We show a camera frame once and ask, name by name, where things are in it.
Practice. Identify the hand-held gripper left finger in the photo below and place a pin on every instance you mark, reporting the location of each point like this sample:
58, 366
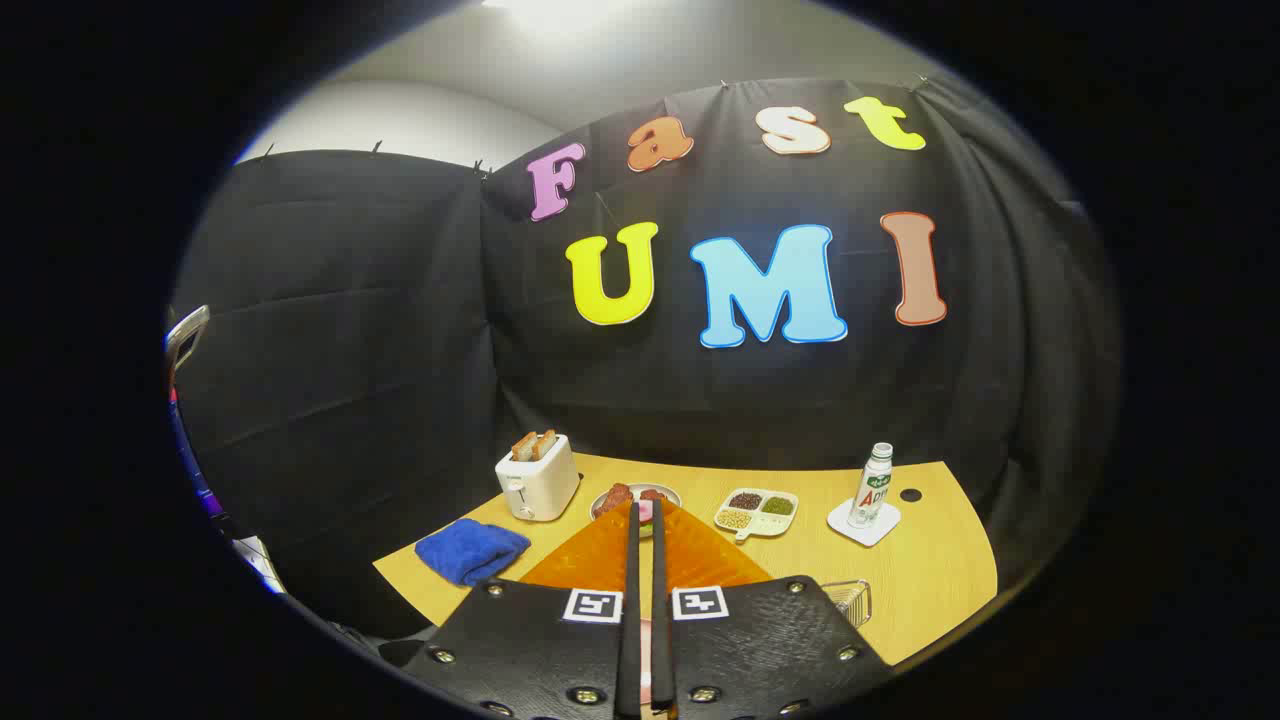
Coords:
628, 620

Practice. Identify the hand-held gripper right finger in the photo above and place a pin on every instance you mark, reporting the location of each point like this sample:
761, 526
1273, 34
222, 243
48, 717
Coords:
661, 620

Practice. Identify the bowl of meat and vegetables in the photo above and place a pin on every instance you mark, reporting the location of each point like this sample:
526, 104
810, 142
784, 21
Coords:
612, 498

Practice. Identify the white divided dish of beans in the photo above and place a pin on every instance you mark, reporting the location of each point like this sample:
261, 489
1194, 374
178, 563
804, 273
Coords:
757, 512

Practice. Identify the white toaster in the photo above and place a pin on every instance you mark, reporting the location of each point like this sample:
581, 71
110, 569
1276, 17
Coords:
540, 485

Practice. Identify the blue folded cloth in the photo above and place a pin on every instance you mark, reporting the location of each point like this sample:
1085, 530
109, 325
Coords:
470, 550

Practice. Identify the toasted bread slice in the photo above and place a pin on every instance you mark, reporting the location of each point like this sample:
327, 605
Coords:
523, 446
545, 443

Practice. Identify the white square coaster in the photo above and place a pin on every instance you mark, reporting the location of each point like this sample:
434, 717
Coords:
880, 528

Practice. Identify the white plastic drink bottle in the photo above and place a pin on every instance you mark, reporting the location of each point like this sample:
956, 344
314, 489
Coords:
871, 490

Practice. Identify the black backdrop cloth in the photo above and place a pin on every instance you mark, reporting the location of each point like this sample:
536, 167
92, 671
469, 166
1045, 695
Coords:
400, 350

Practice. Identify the grey curved frame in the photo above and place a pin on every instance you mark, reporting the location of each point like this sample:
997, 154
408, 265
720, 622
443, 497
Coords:
188, 335

